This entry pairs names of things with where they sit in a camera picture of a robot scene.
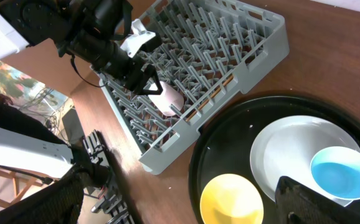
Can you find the grey plate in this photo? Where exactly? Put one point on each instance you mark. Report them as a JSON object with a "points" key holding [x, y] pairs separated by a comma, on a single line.
{"points": [[286, 147]]}

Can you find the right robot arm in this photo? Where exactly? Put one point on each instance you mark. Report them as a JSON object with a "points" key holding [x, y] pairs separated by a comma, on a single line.
{"points": [[24, 152]]}

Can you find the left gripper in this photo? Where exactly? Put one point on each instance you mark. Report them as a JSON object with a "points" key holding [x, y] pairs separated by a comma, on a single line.
{"points": [[114, 59]]}

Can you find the grey dishwasher rack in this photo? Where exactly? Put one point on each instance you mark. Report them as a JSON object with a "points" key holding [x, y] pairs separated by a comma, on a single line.
{"points": [[204, 42]]}

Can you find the pink cup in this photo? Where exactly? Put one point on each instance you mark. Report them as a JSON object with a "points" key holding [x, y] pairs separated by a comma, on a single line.
{"points": [[168, 97]]}

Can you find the blue cup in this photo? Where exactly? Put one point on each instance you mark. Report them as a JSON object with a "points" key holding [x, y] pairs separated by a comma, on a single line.
{"points": [[336, 170]]}

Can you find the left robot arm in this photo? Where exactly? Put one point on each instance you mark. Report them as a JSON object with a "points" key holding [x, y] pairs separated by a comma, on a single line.
{"points": [[100, 32]]}

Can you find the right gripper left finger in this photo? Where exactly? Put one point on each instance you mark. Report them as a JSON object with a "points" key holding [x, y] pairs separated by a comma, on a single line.
{"points": [[60, 202]]}

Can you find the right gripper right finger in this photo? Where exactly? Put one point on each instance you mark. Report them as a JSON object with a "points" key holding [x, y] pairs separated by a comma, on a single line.
{"points": [[296, 203]]}

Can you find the yellow bowl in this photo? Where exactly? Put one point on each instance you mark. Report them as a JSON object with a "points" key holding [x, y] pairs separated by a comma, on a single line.
{"points": [[231, 199]]}

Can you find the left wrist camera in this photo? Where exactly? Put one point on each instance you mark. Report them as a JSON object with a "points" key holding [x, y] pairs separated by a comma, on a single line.
{"points": [[140, 40]]}

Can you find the round black tray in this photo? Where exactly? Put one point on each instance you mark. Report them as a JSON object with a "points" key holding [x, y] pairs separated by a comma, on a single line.
{"points": [[224, 146]]}

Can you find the wooden chopstick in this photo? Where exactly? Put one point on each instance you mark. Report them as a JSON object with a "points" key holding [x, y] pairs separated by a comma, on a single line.
{"points": [[211, 96]]}

